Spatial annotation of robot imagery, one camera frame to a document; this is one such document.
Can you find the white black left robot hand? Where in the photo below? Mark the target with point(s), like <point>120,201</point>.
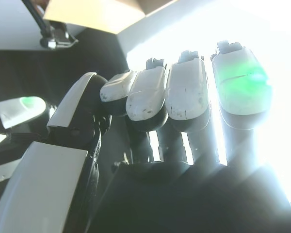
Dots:
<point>160,189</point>

